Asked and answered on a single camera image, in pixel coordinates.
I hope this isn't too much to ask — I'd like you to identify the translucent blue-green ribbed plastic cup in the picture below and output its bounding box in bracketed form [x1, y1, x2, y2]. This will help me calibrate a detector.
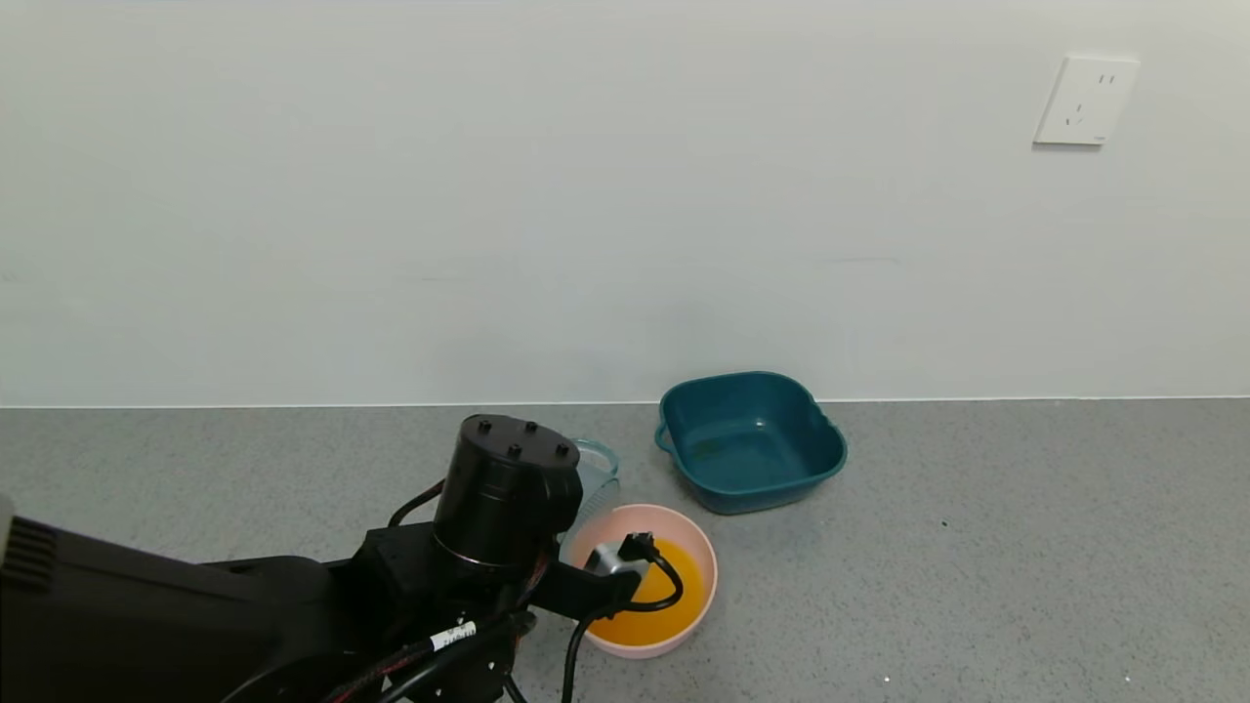
[559, 439, 623, 567]

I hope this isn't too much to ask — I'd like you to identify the orange liquid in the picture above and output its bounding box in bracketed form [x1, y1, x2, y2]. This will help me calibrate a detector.
[586, 537, 704, 647]

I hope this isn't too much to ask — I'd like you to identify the pink round bowl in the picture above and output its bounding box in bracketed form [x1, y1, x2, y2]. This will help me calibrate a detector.
[560, 504, 719, 659]

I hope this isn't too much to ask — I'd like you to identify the teal square plastic basin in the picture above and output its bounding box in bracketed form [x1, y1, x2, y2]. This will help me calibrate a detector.
[654, 371, 848, 517]

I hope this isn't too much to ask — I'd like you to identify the light grey wrist camera box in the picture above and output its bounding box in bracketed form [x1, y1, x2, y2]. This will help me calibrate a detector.
[584, 535, 653, 579]

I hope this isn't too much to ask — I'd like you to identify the black camera cable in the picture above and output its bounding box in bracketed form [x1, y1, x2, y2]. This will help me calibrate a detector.
[562, 532, 685, 703]

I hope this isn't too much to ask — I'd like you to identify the black braided cable white tag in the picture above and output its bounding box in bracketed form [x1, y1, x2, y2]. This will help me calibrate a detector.
[220, 586, 533, 703]

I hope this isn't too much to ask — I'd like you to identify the white wall socket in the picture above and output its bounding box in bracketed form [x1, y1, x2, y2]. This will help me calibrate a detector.
[1033, 55, 1142, 147]

